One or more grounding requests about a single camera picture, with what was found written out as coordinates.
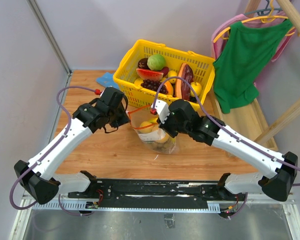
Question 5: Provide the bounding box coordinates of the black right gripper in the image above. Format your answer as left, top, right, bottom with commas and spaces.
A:
156, 109, 190, 139

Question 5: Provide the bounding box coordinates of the yellow peach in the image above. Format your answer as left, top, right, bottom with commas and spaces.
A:
155, 131, 170, 144

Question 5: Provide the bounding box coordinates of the clear zip top bag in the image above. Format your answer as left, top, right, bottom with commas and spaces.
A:
126, 105, 177, 155

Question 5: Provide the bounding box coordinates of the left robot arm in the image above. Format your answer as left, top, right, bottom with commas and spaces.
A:
14, 87, 130, 205

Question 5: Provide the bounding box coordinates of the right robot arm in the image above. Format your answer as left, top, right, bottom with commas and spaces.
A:
151, 99, 298, 202

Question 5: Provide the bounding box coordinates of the green tank top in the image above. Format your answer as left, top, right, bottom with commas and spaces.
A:
213, 19, 293, 114

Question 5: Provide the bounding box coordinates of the raw meat slab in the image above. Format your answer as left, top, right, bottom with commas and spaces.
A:
174, 62, 194, 101

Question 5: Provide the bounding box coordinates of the yellow banana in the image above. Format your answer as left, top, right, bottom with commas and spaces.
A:
139, 117, 158, 130

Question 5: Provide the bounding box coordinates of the blue cloth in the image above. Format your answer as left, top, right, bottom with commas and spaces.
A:
96, 72, 120, 90

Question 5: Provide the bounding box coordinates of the papaya half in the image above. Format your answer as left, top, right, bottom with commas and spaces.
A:
160, 81, 174, 96

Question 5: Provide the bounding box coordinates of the purple grape bunch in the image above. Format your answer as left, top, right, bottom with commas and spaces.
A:
140, 79, 169, 94

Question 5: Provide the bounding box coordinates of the watermelon slice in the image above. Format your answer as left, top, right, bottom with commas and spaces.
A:
136, 68, 164, 81

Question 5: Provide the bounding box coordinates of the yellow plastic basket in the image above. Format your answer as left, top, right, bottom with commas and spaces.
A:
113, 39, 215, 108

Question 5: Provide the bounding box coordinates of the green cabbage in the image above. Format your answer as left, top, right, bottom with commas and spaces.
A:
147, 54, 166, 71

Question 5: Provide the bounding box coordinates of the wooden clothes rack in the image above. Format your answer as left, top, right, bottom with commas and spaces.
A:
209, 0, 300, 155

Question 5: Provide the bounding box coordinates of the pink shirt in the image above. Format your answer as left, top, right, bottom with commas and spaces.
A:
210, 12, 297, 62

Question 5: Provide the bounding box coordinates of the yellow clothes hanger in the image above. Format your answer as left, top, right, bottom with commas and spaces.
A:
212, 0, 288, 43

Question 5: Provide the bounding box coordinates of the grey clothes hanger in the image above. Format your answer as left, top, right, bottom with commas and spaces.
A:
243, 0, 282, 18

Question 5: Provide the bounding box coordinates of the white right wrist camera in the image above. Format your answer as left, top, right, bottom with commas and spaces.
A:
151, 100, 170, 124

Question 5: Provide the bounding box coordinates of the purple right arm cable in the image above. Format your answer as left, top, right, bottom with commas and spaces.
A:
149, 76, 300, 187

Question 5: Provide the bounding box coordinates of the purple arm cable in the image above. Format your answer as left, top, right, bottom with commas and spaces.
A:
9, 85, 101, 210
149, 76, 300, 187

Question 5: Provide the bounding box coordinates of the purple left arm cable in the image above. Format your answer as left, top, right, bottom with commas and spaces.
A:
9, 85, 101, 210

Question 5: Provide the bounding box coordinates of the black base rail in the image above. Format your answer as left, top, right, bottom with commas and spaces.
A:
67, 178, 245, 210

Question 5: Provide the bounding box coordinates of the aluminium frame post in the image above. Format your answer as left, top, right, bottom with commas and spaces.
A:
26, 0, 73, 76

